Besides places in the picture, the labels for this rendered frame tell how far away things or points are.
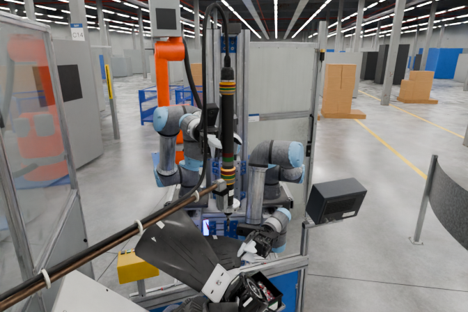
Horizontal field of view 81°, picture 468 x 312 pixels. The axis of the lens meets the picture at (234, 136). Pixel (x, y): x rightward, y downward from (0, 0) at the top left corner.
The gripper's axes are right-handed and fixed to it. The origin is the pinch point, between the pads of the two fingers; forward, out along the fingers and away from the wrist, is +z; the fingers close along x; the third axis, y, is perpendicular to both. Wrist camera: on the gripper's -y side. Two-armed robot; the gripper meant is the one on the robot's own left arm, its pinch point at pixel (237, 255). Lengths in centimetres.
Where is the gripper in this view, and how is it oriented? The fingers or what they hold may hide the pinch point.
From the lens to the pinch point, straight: 110.8
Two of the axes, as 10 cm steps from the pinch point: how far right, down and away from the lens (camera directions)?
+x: -0.8, 9.3, 3.5
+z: -5.7, 2.4, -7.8
